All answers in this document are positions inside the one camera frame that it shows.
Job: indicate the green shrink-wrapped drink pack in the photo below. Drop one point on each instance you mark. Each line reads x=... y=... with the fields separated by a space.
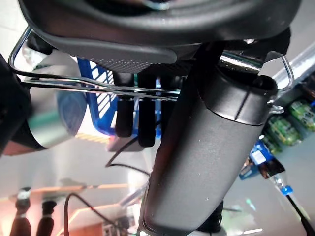
x=302 y=114
x=281 y=130
x=269 y=146

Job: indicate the dark brown bottle-shaped object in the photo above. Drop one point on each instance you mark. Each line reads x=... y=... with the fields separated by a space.
x=21 y=226
x=45 y=221

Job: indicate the Pepsi cola bottle blue cap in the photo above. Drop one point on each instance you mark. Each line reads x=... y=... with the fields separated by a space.
x=258 y=157

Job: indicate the blue plastic shopping basket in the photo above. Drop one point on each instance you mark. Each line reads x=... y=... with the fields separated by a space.
x=98 y=115

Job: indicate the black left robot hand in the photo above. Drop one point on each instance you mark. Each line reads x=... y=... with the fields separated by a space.
x=209 y=159

